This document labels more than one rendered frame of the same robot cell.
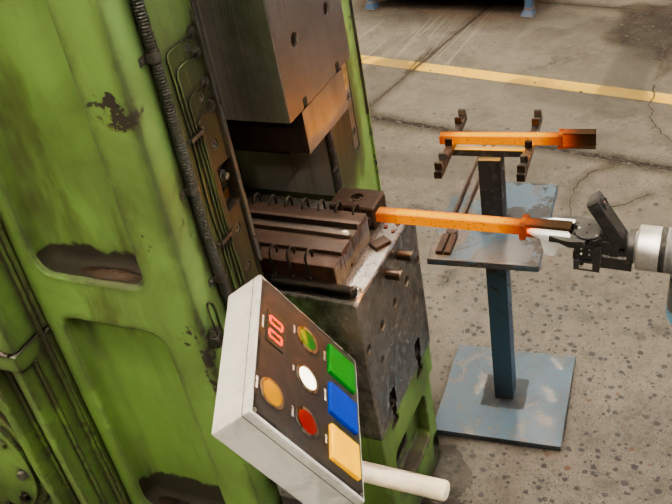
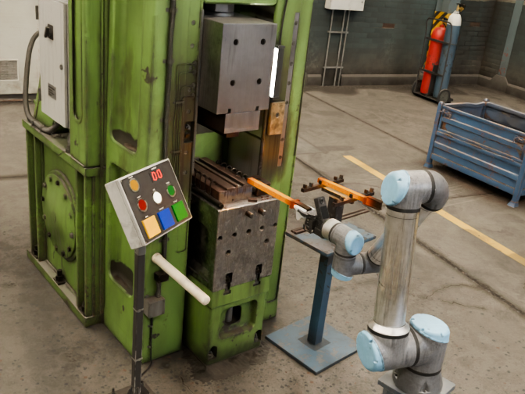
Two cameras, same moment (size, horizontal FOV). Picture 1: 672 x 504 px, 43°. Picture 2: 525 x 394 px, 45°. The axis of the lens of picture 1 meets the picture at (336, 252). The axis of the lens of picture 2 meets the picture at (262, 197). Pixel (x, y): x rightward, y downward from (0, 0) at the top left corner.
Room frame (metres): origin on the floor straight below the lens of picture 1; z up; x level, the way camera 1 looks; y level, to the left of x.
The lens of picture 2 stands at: (-1.03, -1.12, 2.13)
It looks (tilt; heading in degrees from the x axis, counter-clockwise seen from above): 22 degrees down; 20
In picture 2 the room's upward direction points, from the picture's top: 6 degrees clockwise
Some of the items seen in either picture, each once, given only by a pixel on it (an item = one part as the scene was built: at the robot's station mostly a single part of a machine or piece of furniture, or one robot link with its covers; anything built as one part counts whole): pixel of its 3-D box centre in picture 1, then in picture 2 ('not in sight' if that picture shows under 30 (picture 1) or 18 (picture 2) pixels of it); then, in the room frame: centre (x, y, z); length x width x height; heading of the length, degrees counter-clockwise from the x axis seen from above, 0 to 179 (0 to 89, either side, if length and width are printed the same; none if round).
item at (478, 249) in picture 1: (495, 222); (330, 234); (1.98, -0.46, 0.70); 0.40 x 0.30 x 0.02; 155
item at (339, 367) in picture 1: (339, 369); (179, 211); (1.18, 0.04, 1.01); 0.07 x 0.05 x 0.07; 175
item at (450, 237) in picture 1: (468, 193); (332, 220); (2.14, -0.42, 0.71); 0.60 x 0.04 x 0.01; 153
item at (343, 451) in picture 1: (342, 452); (151, 227); (0.98, 0.05, 1.01); 0.07 x 0.05 x 0.07; 175
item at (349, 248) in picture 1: (272, 239); (212, 178); (1.73, 0.14, 0.96); 0.42 x 0.20 x 0.09; 60
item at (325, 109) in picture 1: (239, 105); (216, 109); (1.73, 0.14, 1.32); 0.42 x 0.20 x 0.10; 60
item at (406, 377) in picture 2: not in sight; (419, 371); (1.10, -1.07, 0.65); 0.19 x 0.19 x 0.10
